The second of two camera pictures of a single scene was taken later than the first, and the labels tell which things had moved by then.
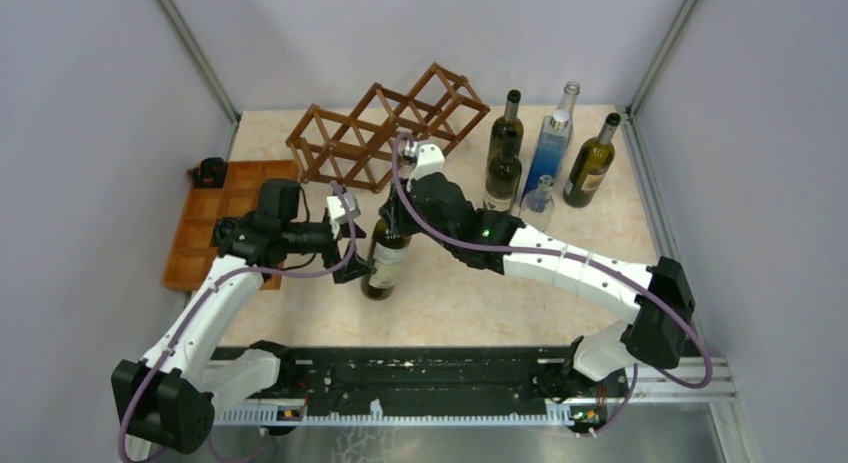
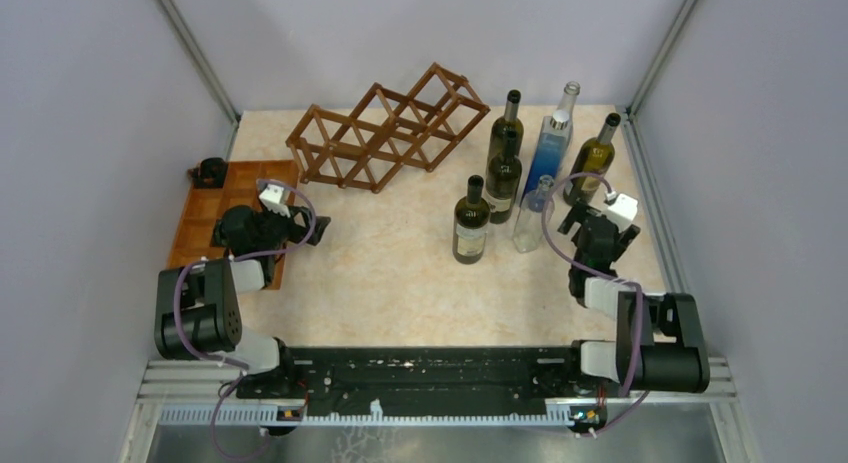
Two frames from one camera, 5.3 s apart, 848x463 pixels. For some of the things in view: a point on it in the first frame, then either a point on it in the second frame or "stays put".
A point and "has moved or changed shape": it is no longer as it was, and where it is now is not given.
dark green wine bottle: (387, 263) has moved or changed shape
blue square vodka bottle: (552, 147) stays put
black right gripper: (396, 212) to (577, 214)
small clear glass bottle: (537, 206) stays put
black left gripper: (354, 268) to (298, 232)
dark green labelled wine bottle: (510, 122) stays put
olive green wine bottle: (591, 166) stays put
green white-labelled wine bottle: (503, 178) stays put
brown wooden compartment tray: (194, 253) stays put
